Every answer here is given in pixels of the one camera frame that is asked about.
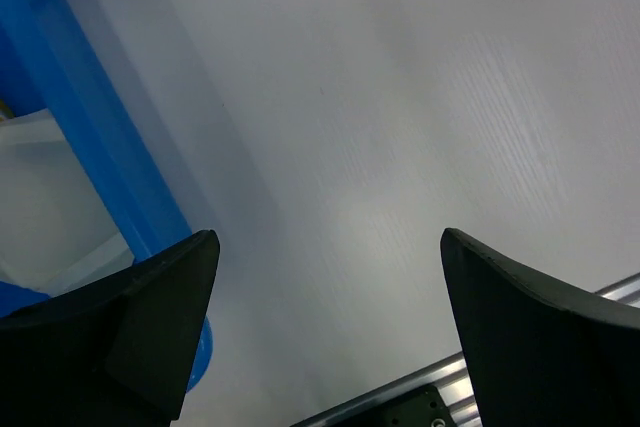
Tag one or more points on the aluminium rail frame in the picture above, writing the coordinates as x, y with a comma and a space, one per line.
440, 394

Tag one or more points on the pale green bra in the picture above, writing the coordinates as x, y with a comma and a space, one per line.
56, 233

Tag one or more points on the blue plastic bin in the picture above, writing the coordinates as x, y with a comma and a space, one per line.
48, 63

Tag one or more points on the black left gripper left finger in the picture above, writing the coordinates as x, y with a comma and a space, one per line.
116, 352

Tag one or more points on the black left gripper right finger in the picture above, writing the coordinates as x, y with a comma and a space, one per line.
539, 351

